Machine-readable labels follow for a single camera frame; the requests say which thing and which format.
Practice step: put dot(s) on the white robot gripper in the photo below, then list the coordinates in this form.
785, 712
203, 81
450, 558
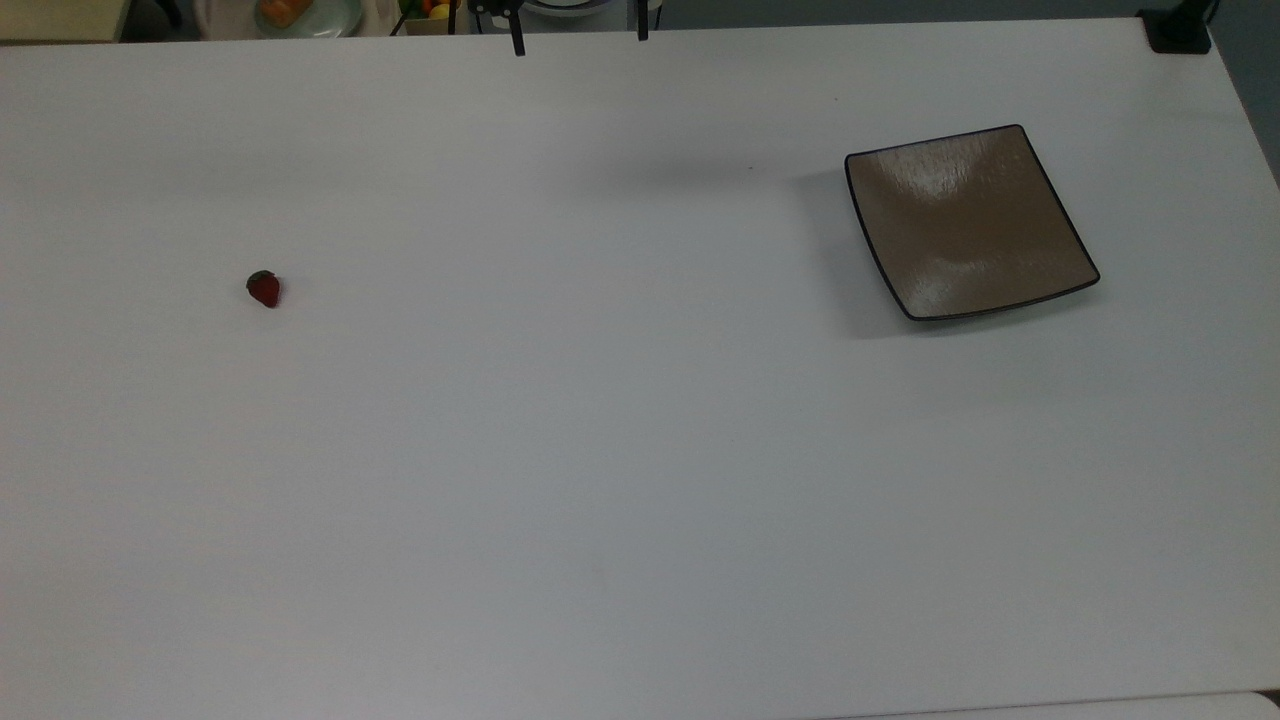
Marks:
570, 6

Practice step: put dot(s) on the red strawberry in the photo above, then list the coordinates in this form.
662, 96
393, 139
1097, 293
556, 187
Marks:
265, 291

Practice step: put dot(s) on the pale green plate with food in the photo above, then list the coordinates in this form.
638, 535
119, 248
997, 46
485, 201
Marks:
305, 14

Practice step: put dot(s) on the square brown ceramic plate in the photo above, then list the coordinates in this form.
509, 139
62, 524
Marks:
968, 225

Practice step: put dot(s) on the yellow and red fruit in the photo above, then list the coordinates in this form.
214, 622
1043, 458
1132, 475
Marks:
436, 10

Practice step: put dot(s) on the wooden side table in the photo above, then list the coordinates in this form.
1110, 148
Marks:
60, 18

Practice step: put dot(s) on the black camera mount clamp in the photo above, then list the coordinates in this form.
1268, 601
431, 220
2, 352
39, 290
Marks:
1178, 28

